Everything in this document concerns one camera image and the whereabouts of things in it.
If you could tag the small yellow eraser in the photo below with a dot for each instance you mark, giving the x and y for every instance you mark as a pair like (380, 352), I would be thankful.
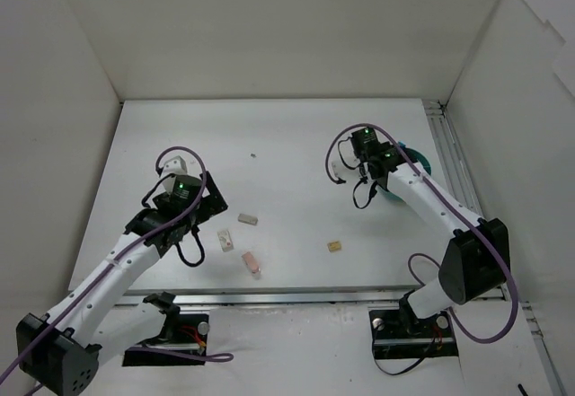
(334, 246)

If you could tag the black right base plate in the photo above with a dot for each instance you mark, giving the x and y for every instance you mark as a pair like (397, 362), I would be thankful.
(430, 338)

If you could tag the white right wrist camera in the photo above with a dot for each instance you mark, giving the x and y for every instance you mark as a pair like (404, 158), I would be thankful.
(337, 169)

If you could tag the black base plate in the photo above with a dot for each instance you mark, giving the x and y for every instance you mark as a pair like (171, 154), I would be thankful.
(189, 337)
(430, 338)

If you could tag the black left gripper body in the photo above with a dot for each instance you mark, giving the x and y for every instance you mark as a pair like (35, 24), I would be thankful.
(213, 196)

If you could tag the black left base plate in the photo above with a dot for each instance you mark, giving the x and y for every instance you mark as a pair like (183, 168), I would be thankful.
(189, 337)

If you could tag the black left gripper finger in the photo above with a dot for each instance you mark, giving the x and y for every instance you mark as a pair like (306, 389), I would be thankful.
(206, 211)
(214, 198)

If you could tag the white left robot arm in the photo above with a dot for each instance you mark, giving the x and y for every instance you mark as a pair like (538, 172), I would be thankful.
(64, 348)

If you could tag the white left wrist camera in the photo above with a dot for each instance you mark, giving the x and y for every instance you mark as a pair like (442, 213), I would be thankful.
(172, 168)

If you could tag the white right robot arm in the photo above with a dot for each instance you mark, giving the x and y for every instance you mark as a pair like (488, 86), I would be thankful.
(476, 257)

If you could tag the white staples box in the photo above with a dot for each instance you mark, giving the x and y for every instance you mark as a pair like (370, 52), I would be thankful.
(225, 240)

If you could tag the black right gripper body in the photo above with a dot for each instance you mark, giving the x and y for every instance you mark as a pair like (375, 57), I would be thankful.
(362, 180)

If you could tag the grey white eraser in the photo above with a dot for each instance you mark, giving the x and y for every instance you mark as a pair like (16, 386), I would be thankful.
(247, 219)

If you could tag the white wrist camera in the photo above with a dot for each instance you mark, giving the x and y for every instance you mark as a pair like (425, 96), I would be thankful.
(337, 169)
(172, 168)

